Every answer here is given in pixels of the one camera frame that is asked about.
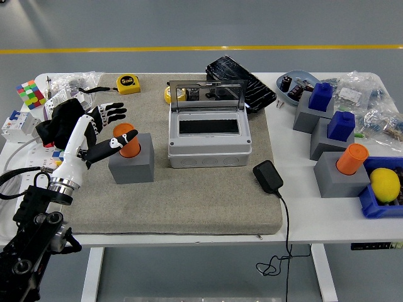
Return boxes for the clear plastic bag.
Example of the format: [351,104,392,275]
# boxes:
[50,70,105,95]

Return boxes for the black table control panel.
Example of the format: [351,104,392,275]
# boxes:
[351,242,403,252]

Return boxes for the black adapter cord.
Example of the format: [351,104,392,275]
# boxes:
[255,188,312,302]

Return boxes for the grey block with round hole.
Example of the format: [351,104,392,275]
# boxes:
[108,132,155,185]

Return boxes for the orange cylinder battery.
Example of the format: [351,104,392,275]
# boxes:
[336,143,370,176]
[112,123,142,158]

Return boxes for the large colourful puzzle cube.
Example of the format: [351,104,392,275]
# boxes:
[15,79,46,110]

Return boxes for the dark parts in bin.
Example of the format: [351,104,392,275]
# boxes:
[392,166,403,205]

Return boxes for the white table leg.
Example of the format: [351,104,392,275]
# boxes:
[80,247,105,302]
[311,244,339,302]

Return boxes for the blue plastic bin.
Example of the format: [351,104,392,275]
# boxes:
[358,156,403,219]

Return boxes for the grey table base bar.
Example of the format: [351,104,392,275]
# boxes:
[124,297,283,302]

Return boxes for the grey-brown mat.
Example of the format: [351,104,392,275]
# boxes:
[59,73,283,236]

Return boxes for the yellow tape measure with strap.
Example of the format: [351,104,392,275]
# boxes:
[78,74,142,95]

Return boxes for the black power adapter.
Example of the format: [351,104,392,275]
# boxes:
[253,159,283,194]

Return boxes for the black cloth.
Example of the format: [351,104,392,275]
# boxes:
[35,98,88,148]

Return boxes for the yellow tape measure white face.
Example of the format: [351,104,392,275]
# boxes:
[164,86,186,104]

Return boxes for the grey enclosure box with lid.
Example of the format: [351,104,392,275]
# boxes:
[167,79,253,169]

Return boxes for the white purple component pack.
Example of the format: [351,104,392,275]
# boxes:
[43,87,95,119]

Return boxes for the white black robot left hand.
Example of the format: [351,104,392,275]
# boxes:
[50,102,139,189]

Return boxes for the white circuit breaker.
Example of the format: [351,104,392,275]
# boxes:
[1,109,42,144]

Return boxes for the blue-grey dish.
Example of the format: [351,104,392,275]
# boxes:
[276,69,319,107]

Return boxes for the clear bag of components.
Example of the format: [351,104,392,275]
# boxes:
[321,70,396,109]
[355,103,403,152]

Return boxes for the blue block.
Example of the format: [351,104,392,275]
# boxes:
[326,110,356,141]
[308,82,334,111]

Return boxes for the white power strip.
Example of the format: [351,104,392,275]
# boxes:
[18,146,65,189]

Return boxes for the yellow lemon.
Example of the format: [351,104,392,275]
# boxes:
[369,167,401,203]

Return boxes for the cracked black phone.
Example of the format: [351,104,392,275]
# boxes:
[206,55,278,115]

